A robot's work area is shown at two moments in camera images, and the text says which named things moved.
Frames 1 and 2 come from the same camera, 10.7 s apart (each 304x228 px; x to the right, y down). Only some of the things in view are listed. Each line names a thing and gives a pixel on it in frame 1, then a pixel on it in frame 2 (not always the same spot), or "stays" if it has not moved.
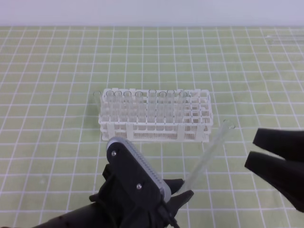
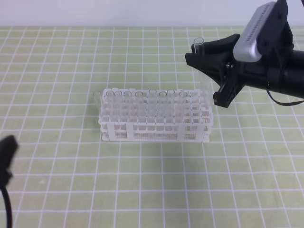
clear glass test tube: [225, 128] to [199, 43]
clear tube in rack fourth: [139, 106] stays
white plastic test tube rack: [156, 115] stays
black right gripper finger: [286, 176] to [213, 66]
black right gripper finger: [287, 144] to [223, 47]
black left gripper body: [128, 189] to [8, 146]
